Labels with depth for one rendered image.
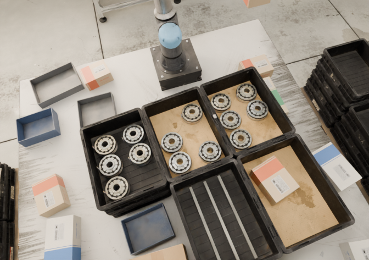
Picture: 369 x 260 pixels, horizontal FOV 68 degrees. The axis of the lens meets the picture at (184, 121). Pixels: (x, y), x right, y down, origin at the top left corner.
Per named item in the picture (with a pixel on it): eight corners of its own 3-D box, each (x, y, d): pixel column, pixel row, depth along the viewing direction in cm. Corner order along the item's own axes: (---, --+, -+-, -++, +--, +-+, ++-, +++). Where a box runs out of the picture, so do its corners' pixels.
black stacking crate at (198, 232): (172, 191, 121) (168, 184, 111) (231, 166, 125) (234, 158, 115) (207, 287, 104) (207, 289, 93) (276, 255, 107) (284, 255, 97)
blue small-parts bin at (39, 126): (57, 112, 157) (51, 106, 151) (61, 134, 151) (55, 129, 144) (22, 125, 155) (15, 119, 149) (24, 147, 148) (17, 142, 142)
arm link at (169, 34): (162, 59, 145) (158, 42, 133) (159, 40, 151) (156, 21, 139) (184, 56, 145) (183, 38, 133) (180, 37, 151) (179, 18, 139)
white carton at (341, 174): (304, 160, 135) (310, 153, 127) (323, 148, 137) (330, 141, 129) (333, 195, 127) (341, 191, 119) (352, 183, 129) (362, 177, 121)
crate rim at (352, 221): (234, 158, 116) (235, 156, 114) (296, 133, 120) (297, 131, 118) (283, 255, 98) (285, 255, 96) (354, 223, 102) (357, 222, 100)
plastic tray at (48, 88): (74, 66, 173) (71, 61, 168) (84, 88, 164) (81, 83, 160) (33, 85, 168) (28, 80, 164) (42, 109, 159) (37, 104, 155)
